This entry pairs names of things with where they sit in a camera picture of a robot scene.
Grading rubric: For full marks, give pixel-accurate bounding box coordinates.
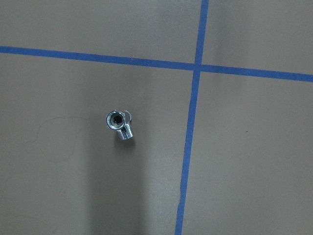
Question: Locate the chrome metal angle valve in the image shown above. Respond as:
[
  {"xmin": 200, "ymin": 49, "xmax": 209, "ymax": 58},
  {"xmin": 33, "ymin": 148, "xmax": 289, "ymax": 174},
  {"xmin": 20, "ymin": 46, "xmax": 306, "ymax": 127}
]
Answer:
[{"xmin": 106, "ymin": 110, "xmax": 134, "ymax": 141}]

